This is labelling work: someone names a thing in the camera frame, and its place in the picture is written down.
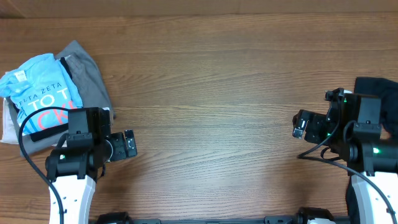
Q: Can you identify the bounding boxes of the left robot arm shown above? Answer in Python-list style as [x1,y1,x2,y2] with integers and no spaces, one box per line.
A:
[45,108,137,224]

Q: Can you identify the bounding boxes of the black garment at right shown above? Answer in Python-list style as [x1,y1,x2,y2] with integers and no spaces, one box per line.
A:
[346,77,397,223]

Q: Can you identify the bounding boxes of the black folded garment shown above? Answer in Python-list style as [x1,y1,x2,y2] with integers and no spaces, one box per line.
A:
[6,57,74,142]

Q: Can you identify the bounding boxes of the light blue printed t-shirt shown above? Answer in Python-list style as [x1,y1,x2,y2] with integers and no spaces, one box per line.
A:
[1,54,83,125]

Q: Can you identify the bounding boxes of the grey folded garment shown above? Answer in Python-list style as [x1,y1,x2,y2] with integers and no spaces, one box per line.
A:
[8,39,116,158]

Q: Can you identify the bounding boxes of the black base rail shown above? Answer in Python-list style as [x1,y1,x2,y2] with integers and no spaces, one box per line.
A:
[88,207,351,224]

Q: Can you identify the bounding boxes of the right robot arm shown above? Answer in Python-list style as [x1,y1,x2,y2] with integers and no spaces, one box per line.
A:
[292,88,397,223]

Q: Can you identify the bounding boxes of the white folded garment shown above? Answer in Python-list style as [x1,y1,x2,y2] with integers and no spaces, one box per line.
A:
[1,98,18,144]

